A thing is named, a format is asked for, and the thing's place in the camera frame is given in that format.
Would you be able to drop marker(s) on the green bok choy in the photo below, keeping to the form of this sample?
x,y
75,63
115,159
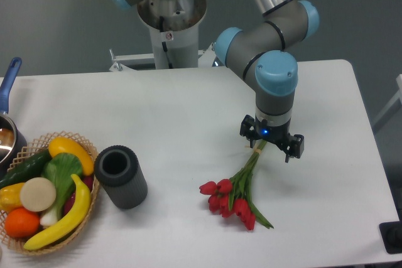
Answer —
x,y
59,171

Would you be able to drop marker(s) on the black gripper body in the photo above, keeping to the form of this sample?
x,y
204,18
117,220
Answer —
x,y
278,135

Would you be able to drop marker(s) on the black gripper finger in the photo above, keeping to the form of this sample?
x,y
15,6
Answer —
x,y
247,129
294,147

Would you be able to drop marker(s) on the red tulip bouquet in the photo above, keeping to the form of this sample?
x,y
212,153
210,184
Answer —
x,y
233,196

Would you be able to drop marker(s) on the black device at table edge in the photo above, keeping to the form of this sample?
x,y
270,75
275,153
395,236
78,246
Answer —
x,y
391,236

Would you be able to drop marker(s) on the white frame at right edge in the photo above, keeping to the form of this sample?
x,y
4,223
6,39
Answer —
x,y
390,109

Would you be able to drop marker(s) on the orange fruit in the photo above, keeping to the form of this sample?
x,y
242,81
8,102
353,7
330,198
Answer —
x,y
21,223

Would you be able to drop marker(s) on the red vegetable pieces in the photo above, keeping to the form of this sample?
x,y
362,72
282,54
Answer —
x,y
88,180

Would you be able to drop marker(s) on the blue handled saucepan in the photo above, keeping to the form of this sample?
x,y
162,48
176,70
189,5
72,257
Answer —
x,y
12,140

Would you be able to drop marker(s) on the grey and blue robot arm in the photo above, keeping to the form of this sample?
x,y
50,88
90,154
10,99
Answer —
x,y
258,56

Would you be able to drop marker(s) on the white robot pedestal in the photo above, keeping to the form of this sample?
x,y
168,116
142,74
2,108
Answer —
x,y
173,29

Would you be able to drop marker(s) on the beige round disc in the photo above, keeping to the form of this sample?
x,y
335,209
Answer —
x,y
37,194

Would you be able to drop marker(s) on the green cucumber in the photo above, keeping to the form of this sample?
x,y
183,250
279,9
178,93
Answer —
x,y
30,168

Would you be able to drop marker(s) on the dark grey ribbed vase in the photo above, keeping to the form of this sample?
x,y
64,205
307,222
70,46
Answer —
x,y
118,170

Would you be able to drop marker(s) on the yellow banana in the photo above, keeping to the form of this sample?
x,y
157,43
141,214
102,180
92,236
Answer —
x,y
66,224

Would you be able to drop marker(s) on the yellow bell pepper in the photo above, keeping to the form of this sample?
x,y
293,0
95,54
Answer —
x,y
10,199

